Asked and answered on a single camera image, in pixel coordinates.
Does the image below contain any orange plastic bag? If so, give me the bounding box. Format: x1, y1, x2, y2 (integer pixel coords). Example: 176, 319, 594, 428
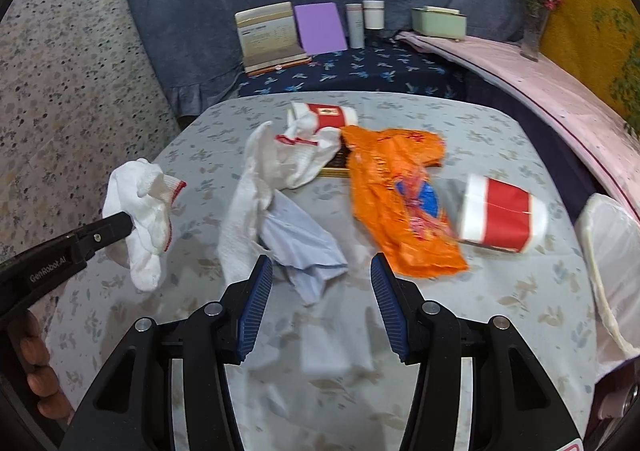
340, 125, 469, 278

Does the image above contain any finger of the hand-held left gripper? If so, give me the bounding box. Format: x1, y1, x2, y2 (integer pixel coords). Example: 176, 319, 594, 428
69, 211, 136, 260

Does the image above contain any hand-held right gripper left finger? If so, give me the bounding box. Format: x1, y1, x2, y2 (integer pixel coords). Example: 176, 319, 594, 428
62, 255, 275, 451

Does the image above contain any green leafy plant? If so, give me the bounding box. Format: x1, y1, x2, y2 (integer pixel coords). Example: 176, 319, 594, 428
592, 6, 640, 137

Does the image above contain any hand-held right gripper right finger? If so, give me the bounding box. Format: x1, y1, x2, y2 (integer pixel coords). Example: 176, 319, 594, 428
370, 252, 583, 451

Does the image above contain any cream upright box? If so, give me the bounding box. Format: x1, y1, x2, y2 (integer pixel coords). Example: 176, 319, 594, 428
235, 1, 297, 57

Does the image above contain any white glove with red trim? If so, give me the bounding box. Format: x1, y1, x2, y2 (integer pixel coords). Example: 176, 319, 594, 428
272, 104, 343, 190
102, 158, 187, 293

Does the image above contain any pink cloth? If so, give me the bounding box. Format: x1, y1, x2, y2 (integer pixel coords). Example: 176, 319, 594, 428
395, 30, 640, 204

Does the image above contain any grey tube bottle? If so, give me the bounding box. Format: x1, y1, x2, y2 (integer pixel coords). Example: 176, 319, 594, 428
345, 4, 366, 49

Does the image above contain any white tumbler with dark base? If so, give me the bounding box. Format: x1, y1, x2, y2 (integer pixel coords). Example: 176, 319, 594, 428
362, 0, 386, 30

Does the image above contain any black and gold cigarette box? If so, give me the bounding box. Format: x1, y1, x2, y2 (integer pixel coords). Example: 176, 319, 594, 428
317, 144, 353, 179

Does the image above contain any brown notebook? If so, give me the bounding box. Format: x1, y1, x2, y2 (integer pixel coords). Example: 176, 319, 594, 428
242, 45, 313, 78

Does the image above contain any red and white paper cup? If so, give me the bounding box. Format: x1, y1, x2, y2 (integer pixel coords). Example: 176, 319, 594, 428
290, 101, 359, 129
440, 174, 549, 253

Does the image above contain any person's left hand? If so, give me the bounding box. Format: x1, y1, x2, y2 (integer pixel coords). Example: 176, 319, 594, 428
7, 313, 76, 424

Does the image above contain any navy floral cloth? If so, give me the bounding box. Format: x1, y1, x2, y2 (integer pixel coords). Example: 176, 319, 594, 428
235, 44, 468, 99

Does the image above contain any glass vase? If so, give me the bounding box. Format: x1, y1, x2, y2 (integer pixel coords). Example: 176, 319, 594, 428
520, 14, 546, 62

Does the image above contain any white plastic bag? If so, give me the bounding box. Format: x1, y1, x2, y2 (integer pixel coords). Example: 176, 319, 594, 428
574, 194, 640, 377

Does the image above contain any purple notebook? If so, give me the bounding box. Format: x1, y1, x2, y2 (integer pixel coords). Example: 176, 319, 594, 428
294, 2, 348, 55

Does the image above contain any pale green box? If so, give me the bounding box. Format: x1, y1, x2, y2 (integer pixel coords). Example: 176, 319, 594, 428
411, 6, 468, 39

